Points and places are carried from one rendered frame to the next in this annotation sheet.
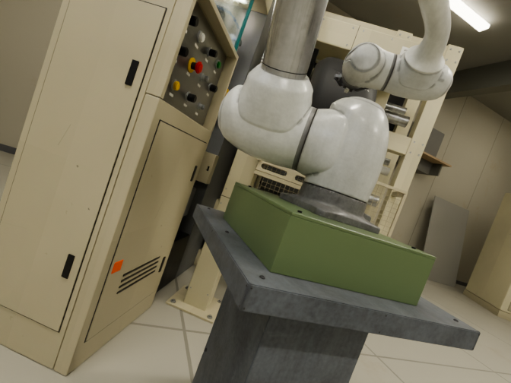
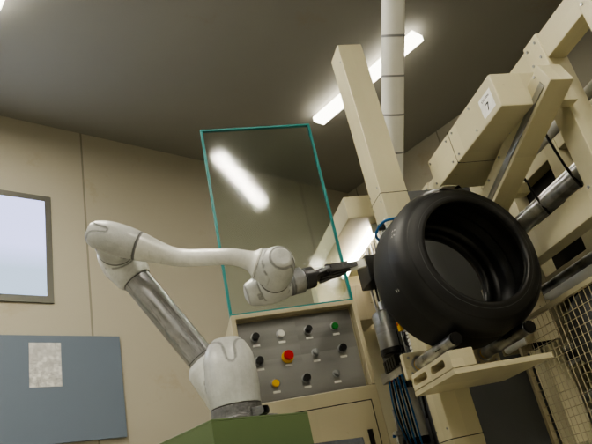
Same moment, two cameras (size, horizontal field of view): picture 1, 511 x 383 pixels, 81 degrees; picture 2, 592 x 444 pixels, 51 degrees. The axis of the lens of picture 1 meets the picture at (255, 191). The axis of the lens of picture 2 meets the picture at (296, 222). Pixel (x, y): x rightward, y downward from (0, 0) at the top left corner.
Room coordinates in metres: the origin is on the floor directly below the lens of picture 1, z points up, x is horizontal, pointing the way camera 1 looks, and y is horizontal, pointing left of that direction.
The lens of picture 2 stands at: (0.24, -2.04, 0.49)
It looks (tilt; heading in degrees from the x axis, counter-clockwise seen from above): 25 degrees up; 67
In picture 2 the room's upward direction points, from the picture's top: 12 degrees counter-clockwise
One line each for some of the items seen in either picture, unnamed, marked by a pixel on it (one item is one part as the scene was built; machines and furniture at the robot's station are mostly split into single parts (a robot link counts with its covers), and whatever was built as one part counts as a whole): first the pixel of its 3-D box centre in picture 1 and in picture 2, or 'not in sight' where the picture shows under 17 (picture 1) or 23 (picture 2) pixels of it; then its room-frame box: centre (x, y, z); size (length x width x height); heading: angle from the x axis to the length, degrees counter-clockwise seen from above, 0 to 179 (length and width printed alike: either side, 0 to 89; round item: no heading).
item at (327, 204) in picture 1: (336, 206); (241, 415); (0.72, -0.19, 0.78); 0.22 x 0.18 x 0.06; 116
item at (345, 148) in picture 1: (346, 147); (230, 372); (0.71, -0.16, 0.92); 0.18 x 0.16 x 0.22; 82
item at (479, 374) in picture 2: (290, 184); (480, 374); (1.60, -0.16, 0.80); 0.37 x 0.36 x 0.02; 173
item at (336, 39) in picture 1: (363, 51); (486, 136); (1.88, -0.32, 1.71); 0.61 x 0.25 x 0.15; 83
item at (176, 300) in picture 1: (198, 302); not in sight; (1.61, 0.09, 0.01); 0.27 x 0.27 x 0.02; 83
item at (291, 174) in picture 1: (293, 176); (440, 370); (1.46, -0.15, 0.84); 0.36 x 0.09 x 0.06; 83
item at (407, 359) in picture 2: not in sight; (451, 358); (1.62, 0.01, 0.90); 0.40 x 0.03 x 0.10; 173
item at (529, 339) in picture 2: not in sight; (518, 313); (2.00, 0.01, 1.05); 0.20 x 0.15 x 0.30; 83
